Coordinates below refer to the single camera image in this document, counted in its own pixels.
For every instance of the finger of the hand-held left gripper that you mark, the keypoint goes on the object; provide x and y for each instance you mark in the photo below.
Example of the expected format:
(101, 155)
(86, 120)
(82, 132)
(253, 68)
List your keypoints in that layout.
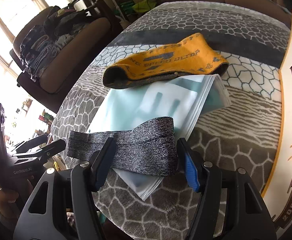
(37, 140)
(48, 150)

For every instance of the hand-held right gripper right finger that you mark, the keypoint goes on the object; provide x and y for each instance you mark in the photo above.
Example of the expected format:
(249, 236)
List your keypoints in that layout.
(191, 172)

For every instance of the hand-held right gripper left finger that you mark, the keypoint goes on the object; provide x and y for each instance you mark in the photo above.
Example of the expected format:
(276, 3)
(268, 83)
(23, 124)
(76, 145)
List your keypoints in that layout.
(99, 176)

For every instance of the grey knitted sock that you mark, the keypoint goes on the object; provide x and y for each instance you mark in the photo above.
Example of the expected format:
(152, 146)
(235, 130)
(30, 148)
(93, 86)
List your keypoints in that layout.
(141, 140)

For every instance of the frosted zip plastic bag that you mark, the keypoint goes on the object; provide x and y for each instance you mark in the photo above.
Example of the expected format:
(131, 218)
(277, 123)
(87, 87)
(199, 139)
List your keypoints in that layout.
(141, 100)

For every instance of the orange patterned sock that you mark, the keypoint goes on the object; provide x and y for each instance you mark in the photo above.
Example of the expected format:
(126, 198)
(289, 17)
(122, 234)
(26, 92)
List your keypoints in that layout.
(161, 65)

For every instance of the person's left hand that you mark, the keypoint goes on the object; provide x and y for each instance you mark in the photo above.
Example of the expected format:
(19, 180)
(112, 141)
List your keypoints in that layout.
(1, 195)

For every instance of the grey patterned blanket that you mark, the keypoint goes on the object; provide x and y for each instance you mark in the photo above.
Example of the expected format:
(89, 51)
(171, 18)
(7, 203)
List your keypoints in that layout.
(235, 135)

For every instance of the brown armchair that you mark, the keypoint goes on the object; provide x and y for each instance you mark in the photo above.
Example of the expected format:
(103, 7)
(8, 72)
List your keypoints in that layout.
(68, 57)

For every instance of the pile of clothes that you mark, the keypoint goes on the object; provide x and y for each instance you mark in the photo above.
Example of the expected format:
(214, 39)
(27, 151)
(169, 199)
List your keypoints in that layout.
(43, 45)

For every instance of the window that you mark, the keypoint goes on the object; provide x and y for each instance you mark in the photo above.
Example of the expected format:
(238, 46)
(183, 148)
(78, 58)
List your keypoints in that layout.
(8, 15)

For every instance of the white pipe stand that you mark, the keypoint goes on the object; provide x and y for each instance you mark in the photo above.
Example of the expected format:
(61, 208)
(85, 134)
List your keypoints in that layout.
(116, 2)

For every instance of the yellow-green bag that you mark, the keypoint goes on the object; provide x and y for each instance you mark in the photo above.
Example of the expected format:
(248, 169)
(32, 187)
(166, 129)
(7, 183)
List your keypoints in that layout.
(143, 6)

